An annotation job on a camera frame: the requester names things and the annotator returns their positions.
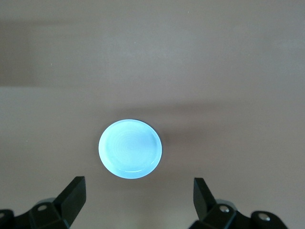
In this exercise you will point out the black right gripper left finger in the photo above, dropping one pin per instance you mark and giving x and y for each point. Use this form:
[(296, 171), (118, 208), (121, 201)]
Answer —
[(69, 202)]

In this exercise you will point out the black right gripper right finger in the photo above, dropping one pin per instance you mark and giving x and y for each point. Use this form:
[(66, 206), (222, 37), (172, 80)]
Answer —
[(202, 202)]

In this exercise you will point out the light blue round plate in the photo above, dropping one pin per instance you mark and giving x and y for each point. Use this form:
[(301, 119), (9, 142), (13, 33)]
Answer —
[(129, 148)]

